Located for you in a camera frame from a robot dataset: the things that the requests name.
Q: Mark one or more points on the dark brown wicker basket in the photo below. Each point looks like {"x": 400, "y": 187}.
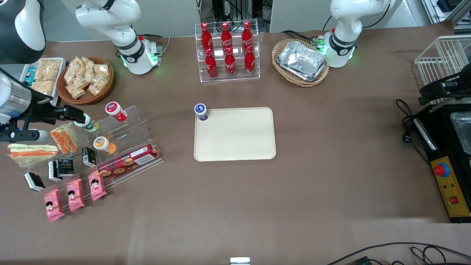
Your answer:
{"x": 88, "y": 99}

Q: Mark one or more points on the red-lidded small cup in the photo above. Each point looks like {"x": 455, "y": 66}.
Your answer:
{"x": 116, "y": 111}

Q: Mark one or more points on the pink cartoon snack pack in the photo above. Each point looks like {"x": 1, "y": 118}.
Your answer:
{"x": 54, "y": 205}
{"x": 97, "y": 186}
{"x": 75, "y": 194}

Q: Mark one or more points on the stainless steel food tray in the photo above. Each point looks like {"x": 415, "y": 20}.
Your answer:
{"x": 463, "y": 132}

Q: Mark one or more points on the light wicker basket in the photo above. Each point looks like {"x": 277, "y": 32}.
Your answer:
{"x": 300, "y": 81}

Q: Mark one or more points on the silver metal bar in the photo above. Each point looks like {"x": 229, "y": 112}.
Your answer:
{"x": 441, "y": 106}

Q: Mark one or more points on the black and white small carton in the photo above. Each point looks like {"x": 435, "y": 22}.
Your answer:
{"x": 88, "y": 156}
{"x": 66, "y": 167}
{"x": 34, "y": 182}
{"x": 53, "y": 172}

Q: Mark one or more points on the aluminium foil container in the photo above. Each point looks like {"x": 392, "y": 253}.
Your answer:
{"x": 311, "y": 78}
{"x": 301, "y": 59}

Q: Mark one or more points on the black equipment frame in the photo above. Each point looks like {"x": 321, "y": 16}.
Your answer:
{"x": 235, "y": 7}

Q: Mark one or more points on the white rectangular snack tray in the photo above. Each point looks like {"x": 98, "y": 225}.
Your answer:
{"x": 59, "y": 88}

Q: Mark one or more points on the beige plastic serving tray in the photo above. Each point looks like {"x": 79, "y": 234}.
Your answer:
{"x": 235, "y": 134}

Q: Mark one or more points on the black sealing machine yellow panel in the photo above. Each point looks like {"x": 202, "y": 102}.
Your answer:
{"x": 441, "y": 158}

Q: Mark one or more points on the clear acrylic bottle rack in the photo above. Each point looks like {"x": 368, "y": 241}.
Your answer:
{"x": 228, "y": 75}

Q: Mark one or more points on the small white silver device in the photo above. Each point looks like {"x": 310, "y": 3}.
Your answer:
{"x": 240, "y": 261}

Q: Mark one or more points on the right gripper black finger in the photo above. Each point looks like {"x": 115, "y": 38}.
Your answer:
{"x": 75, "y": 109}
{"x": 76, "y": 118}

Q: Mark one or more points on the orange small cup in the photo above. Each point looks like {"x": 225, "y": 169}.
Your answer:
{"x": 104, "y": 144}

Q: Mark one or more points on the aluminium frame structure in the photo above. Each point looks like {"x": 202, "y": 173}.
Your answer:
{"x": 447, "y": 9}

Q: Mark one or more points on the clear bag of crackers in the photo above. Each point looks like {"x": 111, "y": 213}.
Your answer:
{"x": 76, "y": 91}
{"x": 96, "y": 85}
{"x": 73, "y": 70}
{"x": 87, "y": 65}
{"x": 101, "y": 70}

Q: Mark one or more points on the clear acrylic stepped shelf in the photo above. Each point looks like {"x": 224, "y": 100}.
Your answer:
{"x": 136, "y": 127}

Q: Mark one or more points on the dark left wrist camera box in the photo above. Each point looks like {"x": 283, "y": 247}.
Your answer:
{"x": 436, "y": 96}

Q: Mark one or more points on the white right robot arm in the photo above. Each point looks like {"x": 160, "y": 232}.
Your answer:
{"x": 110, "y": 18}

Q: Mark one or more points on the red cola bottle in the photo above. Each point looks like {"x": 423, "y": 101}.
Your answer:
{"x": 211, "y": 64}
{"x": 247, "y": 35}
{"x": 206, "y": 36}
{"x": 226, "y": 36}
{"x": 230, "y": 63}
{"x": 250, "y": 62}

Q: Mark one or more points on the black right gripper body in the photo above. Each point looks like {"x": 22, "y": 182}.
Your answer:
{"x": 39, "y": 108}

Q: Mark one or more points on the clear pack of biscuits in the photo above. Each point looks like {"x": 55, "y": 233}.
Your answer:
{"x": 48, "y": 69}
{"x": 43, "y": 87}

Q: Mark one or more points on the green and white small cup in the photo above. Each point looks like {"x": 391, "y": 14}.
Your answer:
{"x": 90, "y": 125}

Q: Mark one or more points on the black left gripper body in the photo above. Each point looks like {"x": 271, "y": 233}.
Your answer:
{"x": 435, "y": 89}

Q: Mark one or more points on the blue-lidded small cup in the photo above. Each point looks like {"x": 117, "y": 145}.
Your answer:
{"x": 201, "y": 111}

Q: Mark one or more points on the plastic-wrapped triangle sandwich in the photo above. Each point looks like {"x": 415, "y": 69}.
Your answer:
{"x": 64, "y": 139}
{"x": 34, "y": 153}

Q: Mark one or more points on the teal snack package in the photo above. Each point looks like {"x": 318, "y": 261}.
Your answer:
{"x": 30, "y": 75}

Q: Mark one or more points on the red cookie box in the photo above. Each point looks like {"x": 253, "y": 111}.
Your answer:
{"x": 128, "y": 162}

